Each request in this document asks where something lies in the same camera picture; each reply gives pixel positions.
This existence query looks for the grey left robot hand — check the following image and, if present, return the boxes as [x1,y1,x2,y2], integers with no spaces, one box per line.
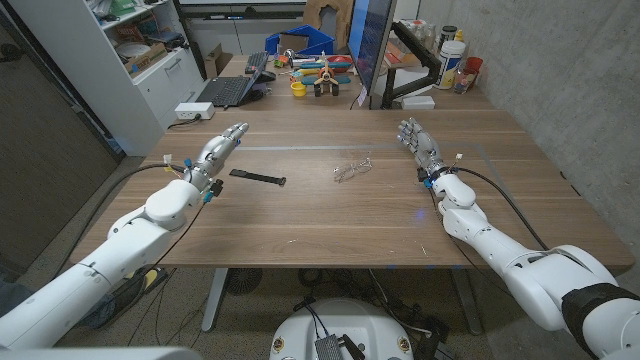
[183,122,250,194]

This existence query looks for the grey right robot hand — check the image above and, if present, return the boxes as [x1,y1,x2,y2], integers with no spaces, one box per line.
[397,117,450,182]

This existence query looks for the small white box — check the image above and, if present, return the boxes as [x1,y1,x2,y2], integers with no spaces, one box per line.
[400,94,436,111]

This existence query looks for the white power strip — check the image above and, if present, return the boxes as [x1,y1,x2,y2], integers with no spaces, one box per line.
[174,101,216,121]

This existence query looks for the black laptop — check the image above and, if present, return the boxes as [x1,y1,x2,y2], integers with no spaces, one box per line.
[195,52,271,108]

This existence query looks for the clear glass jar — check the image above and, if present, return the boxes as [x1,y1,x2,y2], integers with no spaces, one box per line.
[452,67,476,95]

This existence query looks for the white canister with label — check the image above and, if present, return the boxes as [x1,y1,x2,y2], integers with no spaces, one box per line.
[433,39,467,91]

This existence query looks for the open brown cardboard box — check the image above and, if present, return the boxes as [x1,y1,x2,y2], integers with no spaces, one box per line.
[203,43,234,80]

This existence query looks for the black keyboard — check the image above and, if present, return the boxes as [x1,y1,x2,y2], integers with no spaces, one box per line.
[243,51,270,75]

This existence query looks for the dark bottle with black lid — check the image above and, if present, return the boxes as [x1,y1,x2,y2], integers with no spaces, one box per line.
[439,25,459,51]

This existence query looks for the printed cardboard shelf box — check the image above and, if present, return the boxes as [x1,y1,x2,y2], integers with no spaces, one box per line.
[123,42,169,75]

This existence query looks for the black computer monitor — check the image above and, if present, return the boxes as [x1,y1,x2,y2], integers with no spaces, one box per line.
[347,0,399,96]

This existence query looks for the wooden toy airplane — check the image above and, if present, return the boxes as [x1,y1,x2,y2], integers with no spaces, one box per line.
[298,50,353,98]

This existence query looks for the round black fan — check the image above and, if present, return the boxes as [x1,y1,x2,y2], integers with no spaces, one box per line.
[223,268,264,296]

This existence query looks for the white plate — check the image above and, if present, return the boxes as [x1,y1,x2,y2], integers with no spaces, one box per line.
[115,42,151,60]

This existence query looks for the white shelf cabinet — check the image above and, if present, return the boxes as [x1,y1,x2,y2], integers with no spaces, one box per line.
[7,0,206,157]

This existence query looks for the yellow black foot pedal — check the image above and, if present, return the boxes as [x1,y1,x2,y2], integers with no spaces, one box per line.
[127,266,170,294]

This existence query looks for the grey metal table leg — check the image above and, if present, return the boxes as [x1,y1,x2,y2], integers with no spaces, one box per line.
[201,268,230,333]
[449,268,484,337]

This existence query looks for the blue plastic bin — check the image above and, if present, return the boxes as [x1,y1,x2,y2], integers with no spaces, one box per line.
[264,24,336,57]

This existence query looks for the black shoe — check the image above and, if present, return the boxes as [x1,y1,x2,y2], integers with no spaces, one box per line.
[79,272,151,330]

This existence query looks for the green box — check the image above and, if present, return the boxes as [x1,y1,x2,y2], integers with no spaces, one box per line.
[108,0,137,16]

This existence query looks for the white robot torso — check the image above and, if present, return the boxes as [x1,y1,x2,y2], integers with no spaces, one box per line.
[269,298,415,360]

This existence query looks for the grey finned module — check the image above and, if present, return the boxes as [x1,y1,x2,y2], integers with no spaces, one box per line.
[313,334,345,360]

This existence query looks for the person's leg in jeans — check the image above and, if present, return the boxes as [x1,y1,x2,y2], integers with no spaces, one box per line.
[0,280,24,317]

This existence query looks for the black velcro strap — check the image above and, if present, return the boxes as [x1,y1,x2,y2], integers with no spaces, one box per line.
[229,168,288,188]

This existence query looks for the clear frame glasses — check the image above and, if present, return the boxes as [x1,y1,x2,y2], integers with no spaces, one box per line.
[333,157,374,184]

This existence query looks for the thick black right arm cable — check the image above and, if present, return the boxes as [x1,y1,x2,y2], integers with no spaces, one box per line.
[452,166,551,251]

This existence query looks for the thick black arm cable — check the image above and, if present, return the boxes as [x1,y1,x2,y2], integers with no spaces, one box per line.
[452,166,551,251]
[49,162,187,281]

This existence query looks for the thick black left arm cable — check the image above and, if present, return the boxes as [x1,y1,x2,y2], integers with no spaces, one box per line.
[49,162,187,281]

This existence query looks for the black floor cable tangle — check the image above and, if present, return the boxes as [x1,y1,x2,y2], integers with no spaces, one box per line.
[294,268,451,354]

